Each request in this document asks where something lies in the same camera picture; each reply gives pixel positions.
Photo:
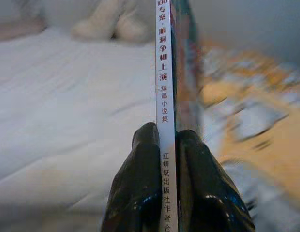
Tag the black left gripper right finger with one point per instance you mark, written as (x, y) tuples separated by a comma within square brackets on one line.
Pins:
[(208, 193)]

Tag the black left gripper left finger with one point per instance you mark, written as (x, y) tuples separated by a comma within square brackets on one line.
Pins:
[(135, 188)]

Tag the yellow egg print blanket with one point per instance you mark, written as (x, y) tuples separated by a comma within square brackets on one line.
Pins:
[(261, 108)]

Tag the dark cover paperback book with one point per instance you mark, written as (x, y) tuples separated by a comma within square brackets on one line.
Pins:
[(164, 60)]

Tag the white quilted mattress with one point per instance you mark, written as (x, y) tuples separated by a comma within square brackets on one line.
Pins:
[(67, 96)]

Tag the beige plush toy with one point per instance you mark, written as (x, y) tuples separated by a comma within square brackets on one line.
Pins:
[(104, 21)]

